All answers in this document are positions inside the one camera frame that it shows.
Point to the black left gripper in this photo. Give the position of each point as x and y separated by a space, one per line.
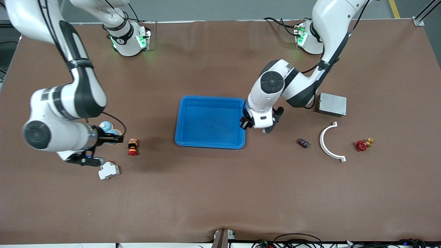
245 123

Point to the white circuit breaker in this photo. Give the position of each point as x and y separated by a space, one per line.
108 171

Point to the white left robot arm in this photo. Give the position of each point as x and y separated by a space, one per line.
330 20

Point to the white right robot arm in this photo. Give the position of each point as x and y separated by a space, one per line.
69 103

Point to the white curved plastic bracket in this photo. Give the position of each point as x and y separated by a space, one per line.
321 141

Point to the blue plastic tray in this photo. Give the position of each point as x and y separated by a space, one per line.
210 124

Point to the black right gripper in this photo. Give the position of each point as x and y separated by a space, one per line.
104 139

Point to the grey metal box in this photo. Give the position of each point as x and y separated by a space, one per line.
332 105

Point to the red handwheel brass valve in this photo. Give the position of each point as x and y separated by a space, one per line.
361 146

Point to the small black capacitor block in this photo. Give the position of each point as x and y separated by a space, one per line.
303 143

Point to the aluminium frame with bracket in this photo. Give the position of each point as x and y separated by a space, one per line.
418 21

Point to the orange and red push button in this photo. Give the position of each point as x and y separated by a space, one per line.
132 147

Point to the blue round bell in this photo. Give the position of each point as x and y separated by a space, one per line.
104 125
116 132

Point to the brown table cover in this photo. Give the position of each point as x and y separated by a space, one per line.
220 193

